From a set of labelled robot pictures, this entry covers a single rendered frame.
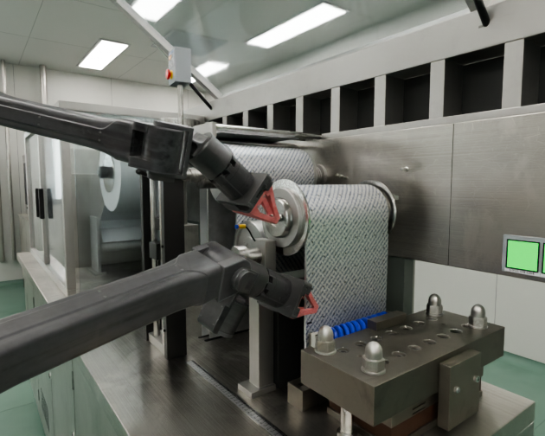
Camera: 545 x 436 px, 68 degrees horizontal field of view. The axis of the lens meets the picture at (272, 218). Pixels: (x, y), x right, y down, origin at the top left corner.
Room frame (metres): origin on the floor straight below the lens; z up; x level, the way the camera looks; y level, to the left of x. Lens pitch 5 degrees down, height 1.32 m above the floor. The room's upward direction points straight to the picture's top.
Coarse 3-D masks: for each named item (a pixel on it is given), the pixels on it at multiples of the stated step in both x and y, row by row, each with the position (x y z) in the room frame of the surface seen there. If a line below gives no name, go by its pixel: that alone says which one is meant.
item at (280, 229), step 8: (280, 200) 0.75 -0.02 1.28; (280, 208) 0.75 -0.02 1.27; (288, 208) 0.74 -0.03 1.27; (288, 216) 0.74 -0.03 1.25; (272, 224) 0.77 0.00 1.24; (280, 224) 0.75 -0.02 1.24; (288, 224) 0.74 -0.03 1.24; (272, 232) 0.77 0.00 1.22; (280, 232) 0.75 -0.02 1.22; (288, 232) 0.75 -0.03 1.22
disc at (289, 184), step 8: (272, 184) 0.80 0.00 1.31; (280, 184) 0.78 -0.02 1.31; (288, 184) 0.76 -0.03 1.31; (296, 184) 0.75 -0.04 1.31; (296, 192) 0.75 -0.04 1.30; (304, 200) 0.73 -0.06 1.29; (304, 208) 0.73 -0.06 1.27; (304, 216) 0.73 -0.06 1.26; (304, 224) 0.73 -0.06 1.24; (264, 232) 0.83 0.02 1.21; (304, 232) 0.73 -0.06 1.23; (296, 240) 0.74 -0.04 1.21; (304, 240) 0.73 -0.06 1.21; (280, 248) 0.78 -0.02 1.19; (288, 248) 0.76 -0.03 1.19; (296, 248) 0.74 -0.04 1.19
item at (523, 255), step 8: (512, 240) 0.74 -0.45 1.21; (512, 248) 0.74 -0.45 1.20; (520, 248) 0.73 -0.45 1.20; (528, 248) 0.72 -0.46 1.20; (536, 248) 0.71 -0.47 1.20; (512, 256) 0.74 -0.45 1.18; (520, 256) 0.73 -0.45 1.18; (528, 256) 0.72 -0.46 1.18; (536, 256) 0.71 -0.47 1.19; (512, 264) 0.74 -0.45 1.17; (520, 264) 0.73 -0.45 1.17; (528, 264) 0.72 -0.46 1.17; (536, 264) 0.71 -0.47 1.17
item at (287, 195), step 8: (280, 192) 0.77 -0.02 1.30; (288, 192) 0.75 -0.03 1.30; (288, 200) 0.75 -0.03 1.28; (296, 200) 0.74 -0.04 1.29; (296, 208) 0.73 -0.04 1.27; (296, 216) 0.73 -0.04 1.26; (264, 224) 0.81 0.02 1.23; (296, 224) 0.73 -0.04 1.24; (296, 232) 0.73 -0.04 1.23; (280, 240) 0.77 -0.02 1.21; (288, 240) 0.75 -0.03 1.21
